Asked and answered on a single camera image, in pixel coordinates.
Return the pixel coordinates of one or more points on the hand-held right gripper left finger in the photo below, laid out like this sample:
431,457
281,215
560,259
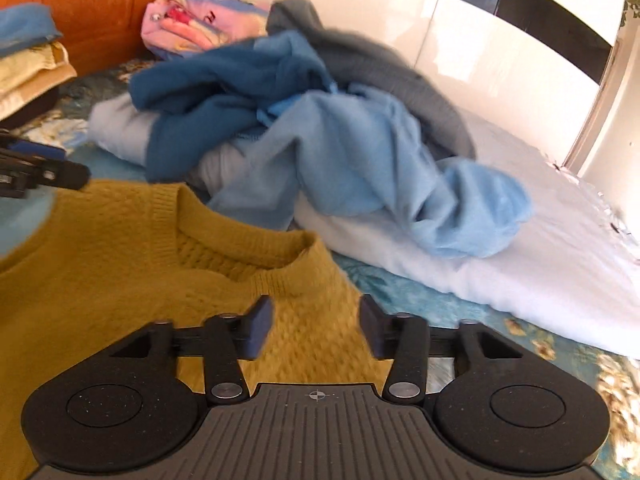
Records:
261,329

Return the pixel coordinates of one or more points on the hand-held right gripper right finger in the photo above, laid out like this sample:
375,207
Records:
372,329

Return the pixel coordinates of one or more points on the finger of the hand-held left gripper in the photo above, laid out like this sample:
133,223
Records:
50,172

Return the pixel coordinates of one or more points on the mustard yellow knit sweater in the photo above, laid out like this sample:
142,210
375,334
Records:
125,270

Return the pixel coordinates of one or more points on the pale blue cloth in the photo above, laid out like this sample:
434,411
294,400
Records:
20,225

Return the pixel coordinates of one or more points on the dark brown folded cloth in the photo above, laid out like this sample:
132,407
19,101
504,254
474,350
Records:
31,107

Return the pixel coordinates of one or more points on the pale grey folded garment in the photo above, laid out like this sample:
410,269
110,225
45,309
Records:
120,125

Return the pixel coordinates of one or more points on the cream folded cloth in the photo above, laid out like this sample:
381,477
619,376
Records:
30,70

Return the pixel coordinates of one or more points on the blue folded cloth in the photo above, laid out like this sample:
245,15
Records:
25,25

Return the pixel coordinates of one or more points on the white quilt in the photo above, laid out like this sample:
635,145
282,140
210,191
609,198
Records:
525,285

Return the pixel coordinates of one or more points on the wooden headboard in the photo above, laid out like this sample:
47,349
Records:
100,10

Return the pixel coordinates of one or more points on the dark blue sweater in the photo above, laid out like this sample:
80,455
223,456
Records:
200,80

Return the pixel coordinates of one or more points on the light blue sweater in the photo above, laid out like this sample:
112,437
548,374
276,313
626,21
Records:
350,150

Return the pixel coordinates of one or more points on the pink printed cloth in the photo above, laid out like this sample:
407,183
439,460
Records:
190,25

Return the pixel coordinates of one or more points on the grey sweater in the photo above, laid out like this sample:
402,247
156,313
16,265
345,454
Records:
350,55

